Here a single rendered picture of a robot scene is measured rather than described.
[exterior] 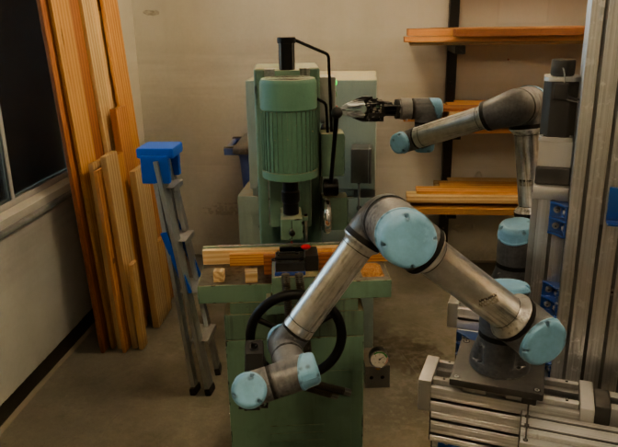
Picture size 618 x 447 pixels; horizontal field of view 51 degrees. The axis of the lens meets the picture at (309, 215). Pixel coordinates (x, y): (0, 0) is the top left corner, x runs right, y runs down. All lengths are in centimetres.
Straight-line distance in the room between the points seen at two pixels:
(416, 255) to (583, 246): 58
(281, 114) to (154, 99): 273
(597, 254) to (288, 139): 91
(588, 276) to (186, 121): 329
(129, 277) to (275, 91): 182
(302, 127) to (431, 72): 249
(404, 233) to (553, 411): 67
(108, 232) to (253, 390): 209
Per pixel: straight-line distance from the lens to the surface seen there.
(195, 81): 451
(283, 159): 197
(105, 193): 335
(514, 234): 210
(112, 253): 342
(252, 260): 214
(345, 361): 214
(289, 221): 205
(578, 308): 184
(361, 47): 434
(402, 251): 131
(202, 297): 203
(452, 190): 408
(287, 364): 143
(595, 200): 174
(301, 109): 194
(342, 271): 147
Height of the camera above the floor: 169
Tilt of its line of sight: 17 degrees down
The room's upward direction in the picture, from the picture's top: 1 degrees counter-clockwise
